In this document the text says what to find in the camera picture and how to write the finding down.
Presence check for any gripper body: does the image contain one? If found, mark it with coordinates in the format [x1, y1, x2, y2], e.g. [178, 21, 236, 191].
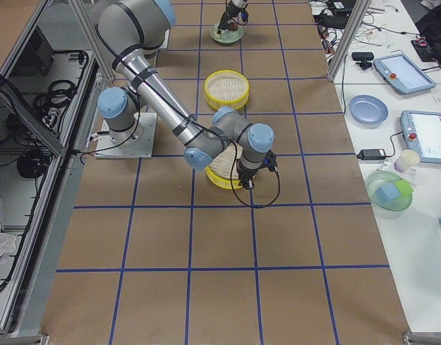
[220, 11, 238, 27]
[236, 167, 258, 190]

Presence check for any yellow bamboo steamer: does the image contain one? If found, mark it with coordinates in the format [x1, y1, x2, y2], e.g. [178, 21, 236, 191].
[203, 70, 250, 110]
[205, 144, 242, 190]

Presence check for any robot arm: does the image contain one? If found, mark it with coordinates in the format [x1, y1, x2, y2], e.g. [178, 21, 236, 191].
[96, 1, 277, 189]
[219, 0, 249, 29]

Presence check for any light green round plate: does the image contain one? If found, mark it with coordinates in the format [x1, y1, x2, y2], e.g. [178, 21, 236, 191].
[210, 23, 244, 45]

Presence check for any black power adapter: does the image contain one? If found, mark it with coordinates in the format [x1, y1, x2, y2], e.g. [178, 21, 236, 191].
[356, 149, 391, 161]

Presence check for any blue plate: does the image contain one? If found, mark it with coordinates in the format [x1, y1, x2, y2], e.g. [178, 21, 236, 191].
[348, 95, 389, 129]

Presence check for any green bowl with sponges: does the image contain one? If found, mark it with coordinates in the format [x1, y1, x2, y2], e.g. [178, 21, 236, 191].
[365, 170, 414, 219]

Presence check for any black webcam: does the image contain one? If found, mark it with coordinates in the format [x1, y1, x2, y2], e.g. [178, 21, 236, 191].
[351, 52, 374, 70]

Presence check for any paper cup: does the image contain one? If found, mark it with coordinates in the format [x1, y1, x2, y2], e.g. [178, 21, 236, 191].
[394, 149, 420, 172]

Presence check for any teach pendant far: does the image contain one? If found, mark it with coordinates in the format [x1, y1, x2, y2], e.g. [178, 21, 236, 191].
[373, 53, 436, 94]

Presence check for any teach pendant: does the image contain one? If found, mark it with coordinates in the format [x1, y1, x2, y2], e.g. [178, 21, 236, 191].
[373, 53, 436, 94]
[400, 110, 441, 164]

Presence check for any teach pendant near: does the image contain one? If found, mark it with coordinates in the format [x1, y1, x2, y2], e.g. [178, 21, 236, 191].
[400, 110, 441, 164]

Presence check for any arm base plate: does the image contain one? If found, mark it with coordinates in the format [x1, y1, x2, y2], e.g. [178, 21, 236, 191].
[93, 112, 157, 160]

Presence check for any aluminium frame post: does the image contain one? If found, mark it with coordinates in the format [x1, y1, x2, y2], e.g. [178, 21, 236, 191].
[327, 0, 371, 81]

